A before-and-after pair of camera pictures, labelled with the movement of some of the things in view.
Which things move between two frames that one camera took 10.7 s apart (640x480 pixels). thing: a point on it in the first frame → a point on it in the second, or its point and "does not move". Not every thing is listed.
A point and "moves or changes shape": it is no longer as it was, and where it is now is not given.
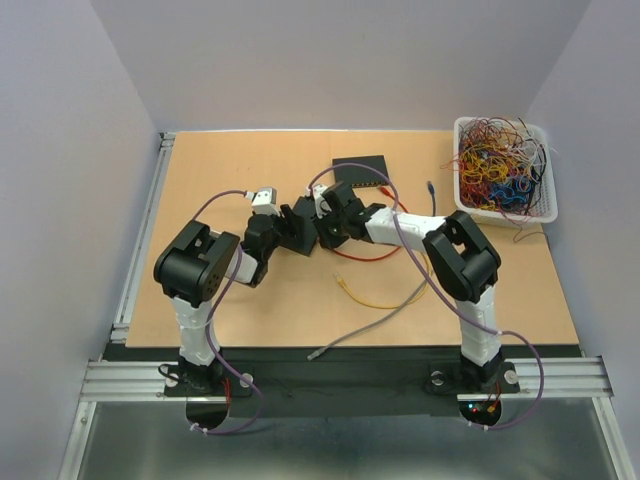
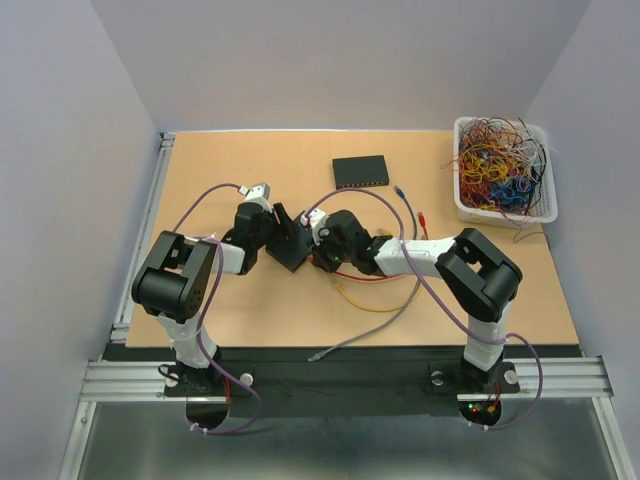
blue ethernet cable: x=432 y=191 moves or changes shape
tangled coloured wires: x=501 y=165 does not move
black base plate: x=339 y=381 does not move
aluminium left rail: x=119 y=332 does not move
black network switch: x=357 y=175 does not move
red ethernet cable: x=386 y=192 moves or changes shape
